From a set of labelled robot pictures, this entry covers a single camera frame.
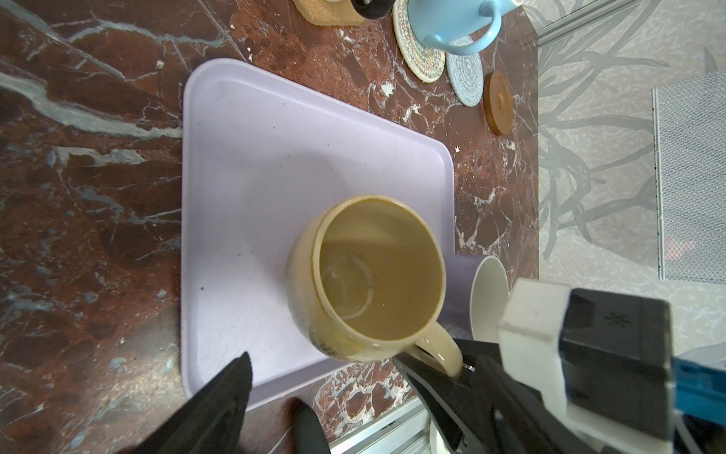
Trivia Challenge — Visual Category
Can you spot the beige ceramic mug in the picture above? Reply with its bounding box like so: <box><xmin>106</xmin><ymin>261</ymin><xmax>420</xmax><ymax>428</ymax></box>
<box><xmin>285</xmin><ymin>194</ymin><xmax>463</xmax><ymax>378</ymax></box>

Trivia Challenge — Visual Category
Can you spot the white wire mesh basket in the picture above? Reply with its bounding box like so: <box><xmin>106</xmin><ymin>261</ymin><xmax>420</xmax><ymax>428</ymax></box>
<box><xmin>652</xmin><ymin>70</ymin><xmax>725</xmax><ymax>285</ymax></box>

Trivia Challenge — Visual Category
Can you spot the cork paw shaped coaster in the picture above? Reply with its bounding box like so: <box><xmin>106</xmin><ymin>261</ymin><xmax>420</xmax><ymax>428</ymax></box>
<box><xmin>293</xmin><ymin>0</ymin><xmax>366</xmax><ymax>26</ymax></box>

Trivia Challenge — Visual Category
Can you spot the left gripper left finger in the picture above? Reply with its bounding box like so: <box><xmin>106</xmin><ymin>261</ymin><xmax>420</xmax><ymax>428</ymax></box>
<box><xmin>122</xmin><ymin>353</ymin><xmax>253</xmax><ymax>453</ymax></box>

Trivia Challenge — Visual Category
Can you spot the grey blue round coaster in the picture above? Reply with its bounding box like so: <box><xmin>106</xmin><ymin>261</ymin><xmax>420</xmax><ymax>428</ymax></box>
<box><xmin>446</xmin><ymin>52</ymin><xmax>484</xmax><ymax>107</ymax></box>

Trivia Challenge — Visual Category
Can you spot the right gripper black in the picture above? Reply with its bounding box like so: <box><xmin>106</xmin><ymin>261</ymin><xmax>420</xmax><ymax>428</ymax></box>
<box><xmin>393</xmin><ymin>340</ymin><xmax>526</xmax><ymax>453</ymax></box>

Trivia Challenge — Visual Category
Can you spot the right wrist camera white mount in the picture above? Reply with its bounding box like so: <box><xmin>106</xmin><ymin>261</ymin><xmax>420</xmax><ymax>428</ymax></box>
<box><xmin>497</xmin><ymin>277</ymin><xmax>726</xmax><ymax>454</ymax></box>

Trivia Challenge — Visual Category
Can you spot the multicolour woven round coaster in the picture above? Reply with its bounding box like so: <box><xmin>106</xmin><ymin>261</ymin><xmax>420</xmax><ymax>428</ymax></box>
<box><xmin>391</xmin><ymin>0</ymin><xmax>445</xmax><ymax>83</ymax></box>

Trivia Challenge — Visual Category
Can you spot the white mug blue handle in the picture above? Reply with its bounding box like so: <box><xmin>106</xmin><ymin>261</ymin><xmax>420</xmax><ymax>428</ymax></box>
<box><xmin>406</xmin><ymin>0</ymin><xmax>524</xmax><ymax>56</ymax></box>

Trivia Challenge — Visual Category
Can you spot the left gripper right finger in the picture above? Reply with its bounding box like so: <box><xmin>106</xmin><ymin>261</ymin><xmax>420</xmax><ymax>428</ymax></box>
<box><xmin>476</xmin><ymin>357</ymin><xmax>594</xmax><ymax>453</ymax></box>

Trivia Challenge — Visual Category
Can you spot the brown wooden round coaster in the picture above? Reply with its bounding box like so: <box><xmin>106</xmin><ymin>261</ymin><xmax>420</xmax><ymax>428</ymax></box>
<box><xmin>483</xmin><ymin>70</ymin><xmax>514</xmax><ymax>135</ymax></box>

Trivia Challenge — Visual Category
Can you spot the white mug lavender handle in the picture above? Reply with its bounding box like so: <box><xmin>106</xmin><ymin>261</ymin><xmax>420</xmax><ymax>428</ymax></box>
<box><xmin>438</xmin><ymin>255</ymin><xmax>510</xmax><ymax>344</ymax></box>

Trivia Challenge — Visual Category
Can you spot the lavender plastic tray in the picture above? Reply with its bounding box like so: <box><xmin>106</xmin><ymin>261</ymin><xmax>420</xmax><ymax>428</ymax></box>
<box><xmin>181</xmin><ymin>59</ymin><xmax>455</xmax><ymax>407</ymax></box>

